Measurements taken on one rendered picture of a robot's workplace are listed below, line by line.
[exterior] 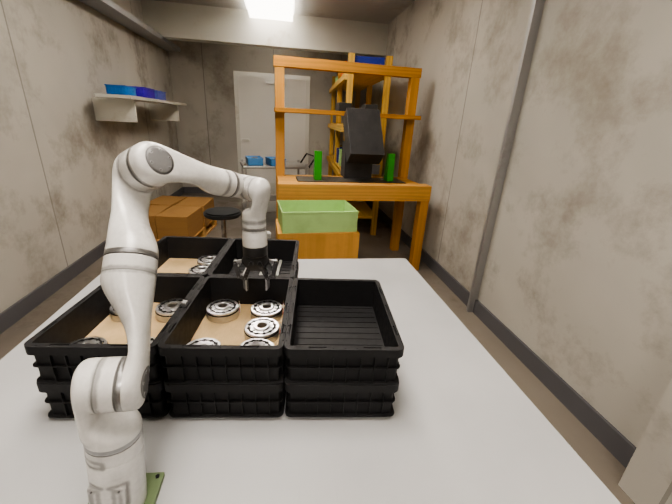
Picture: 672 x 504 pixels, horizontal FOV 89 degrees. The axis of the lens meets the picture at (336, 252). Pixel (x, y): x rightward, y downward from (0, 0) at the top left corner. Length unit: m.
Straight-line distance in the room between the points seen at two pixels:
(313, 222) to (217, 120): 4.62
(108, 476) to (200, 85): 6.61
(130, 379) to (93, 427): 0.11
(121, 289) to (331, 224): 2.13
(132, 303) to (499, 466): 0.88
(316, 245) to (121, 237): 2.09
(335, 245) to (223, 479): 2.07
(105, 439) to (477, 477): 0.77
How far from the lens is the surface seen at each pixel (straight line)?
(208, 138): 7.04
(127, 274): 0.71
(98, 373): 0.71
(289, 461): 0.94
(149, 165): 0.77
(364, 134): 3.44
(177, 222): 4.10
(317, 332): 1.09
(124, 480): 0.84
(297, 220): 2.63
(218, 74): 7.02
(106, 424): 0.78
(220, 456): 0.97
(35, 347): 1.07
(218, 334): 1.11
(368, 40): 6.14
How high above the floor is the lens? 1.45
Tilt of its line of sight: 21 degrees down
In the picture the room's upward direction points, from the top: 3 degrees clockwise
